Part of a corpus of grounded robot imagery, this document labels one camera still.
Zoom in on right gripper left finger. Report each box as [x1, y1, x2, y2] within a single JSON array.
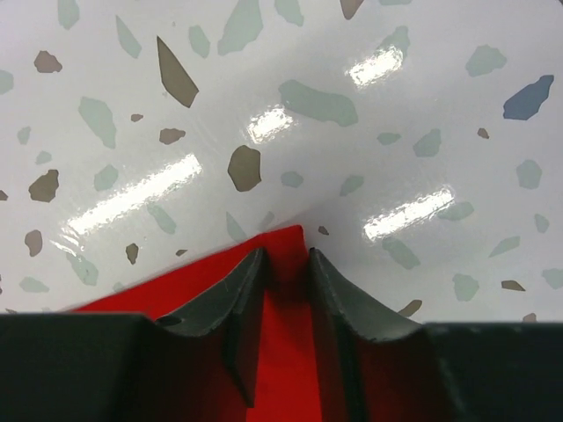
[[1, 249, 268, 421]]

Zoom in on red t-shirt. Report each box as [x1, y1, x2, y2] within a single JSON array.
[[77, 225, 321, 421]]

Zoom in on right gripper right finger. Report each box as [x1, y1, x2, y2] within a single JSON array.
[[309, 249, 562, 421]]

